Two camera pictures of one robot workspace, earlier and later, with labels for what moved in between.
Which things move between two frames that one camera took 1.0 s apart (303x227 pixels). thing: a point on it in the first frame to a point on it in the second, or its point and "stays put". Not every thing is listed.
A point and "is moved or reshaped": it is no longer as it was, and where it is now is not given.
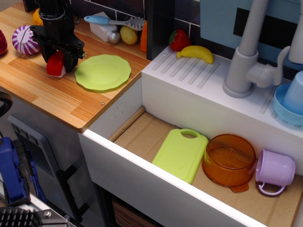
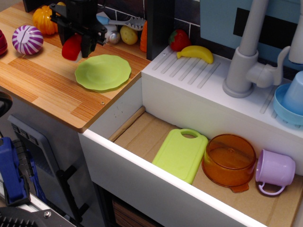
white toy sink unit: [175, 147] stays put
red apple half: [55, 65] is moved or reshaped
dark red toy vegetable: [4, 45] stays put
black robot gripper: [58, 18] to [79, 17]
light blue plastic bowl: [289, 116] stays put
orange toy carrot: [143, 44] stays put
